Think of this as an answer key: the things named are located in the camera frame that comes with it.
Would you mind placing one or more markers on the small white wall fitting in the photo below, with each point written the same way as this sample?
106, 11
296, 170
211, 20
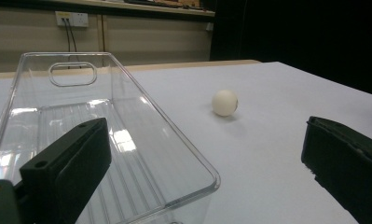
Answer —
209, 26

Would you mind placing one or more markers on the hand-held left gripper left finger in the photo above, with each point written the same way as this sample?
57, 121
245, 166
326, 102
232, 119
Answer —
65, 174

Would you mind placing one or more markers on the white wall socket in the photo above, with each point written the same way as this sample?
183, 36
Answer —
78, 19

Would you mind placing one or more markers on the dark curtain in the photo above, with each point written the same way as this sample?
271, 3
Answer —
298, 31

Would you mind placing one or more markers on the clear plastic storage box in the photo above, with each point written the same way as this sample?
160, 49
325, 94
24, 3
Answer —
162, 161

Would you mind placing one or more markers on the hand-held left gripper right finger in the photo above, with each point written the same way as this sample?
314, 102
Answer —
345, 168

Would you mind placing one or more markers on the long wooden desk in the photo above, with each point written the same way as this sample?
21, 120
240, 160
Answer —
143, 7

